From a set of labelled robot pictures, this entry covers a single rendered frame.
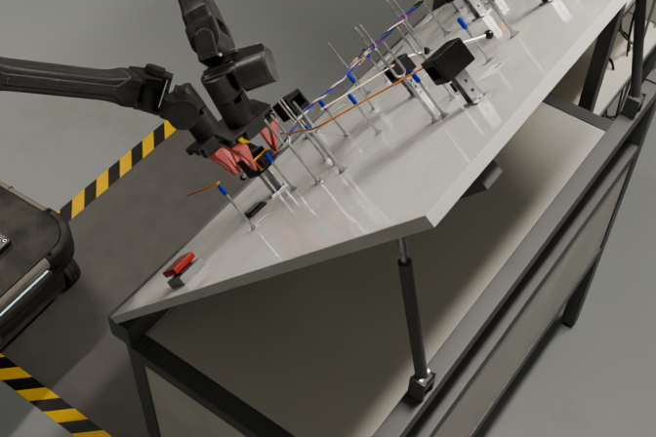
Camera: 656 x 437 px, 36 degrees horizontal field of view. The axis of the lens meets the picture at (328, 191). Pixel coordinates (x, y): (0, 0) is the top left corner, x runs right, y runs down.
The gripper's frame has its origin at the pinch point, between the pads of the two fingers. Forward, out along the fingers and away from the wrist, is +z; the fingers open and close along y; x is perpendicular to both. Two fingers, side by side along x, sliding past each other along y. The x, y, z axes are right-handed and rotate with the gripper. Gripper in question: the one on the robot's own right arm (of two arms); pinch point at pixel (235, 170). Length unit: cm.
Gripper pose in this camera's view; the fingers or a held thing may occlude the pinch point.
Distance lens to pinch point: 199.0
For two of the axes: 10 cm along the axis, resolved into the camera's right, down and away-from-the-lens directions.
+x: -4.9, -0.5, 8.7
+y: 6.9, -6.4, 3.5
